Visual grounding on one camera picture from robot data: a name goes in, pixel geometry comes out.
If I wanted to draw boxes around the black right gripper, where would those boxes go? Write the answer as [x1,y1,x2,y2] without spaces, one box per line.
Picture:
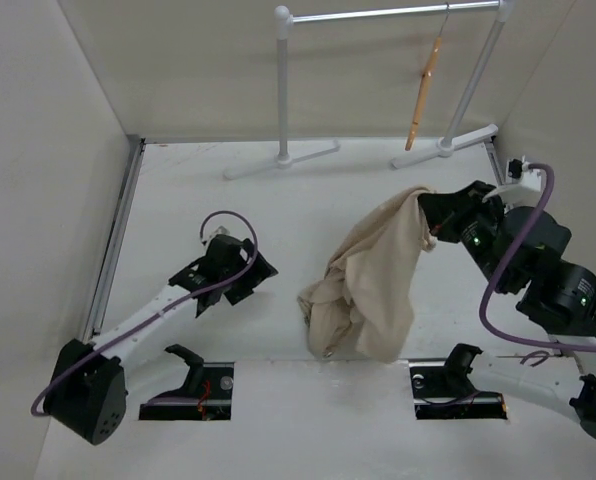
[417,178,514,291]

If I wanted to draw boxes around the beige trousers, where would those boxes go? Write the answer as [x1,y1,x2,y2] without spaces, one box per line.
[297,186,435,363]

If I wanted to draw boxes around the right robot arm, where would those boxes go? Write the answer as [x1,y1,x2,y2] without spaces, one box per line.
[415,181,596,440]

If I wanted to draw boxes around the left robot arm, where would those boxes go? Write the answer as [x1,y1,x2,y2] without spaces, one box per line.
[32,234,278,445]

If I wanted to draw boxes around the wooden clothes hanger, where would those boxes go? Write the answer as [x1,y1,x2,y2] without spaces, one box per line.
[404,8,449,151]

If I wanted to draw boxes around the white clothes rack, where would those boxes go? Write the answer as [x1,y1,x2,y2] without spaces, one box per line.
[223,0,516,180]

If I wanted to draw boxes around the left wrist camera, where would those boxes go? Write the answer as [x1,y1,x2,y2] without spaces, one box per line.
[200,225,230,247]

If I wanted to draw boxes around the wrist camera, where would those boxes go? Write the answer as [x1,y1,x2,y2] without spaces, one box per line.
[482,156,542,205]
[200,225,230,247]

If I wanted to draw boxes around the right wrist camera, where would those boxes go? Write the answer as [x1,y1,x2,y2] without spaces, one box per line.
[482,156,542,205]

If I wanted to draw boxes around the left aluminium frame rail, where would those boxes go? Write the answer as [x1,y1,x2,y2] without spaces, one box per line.
[78,135,146,341]

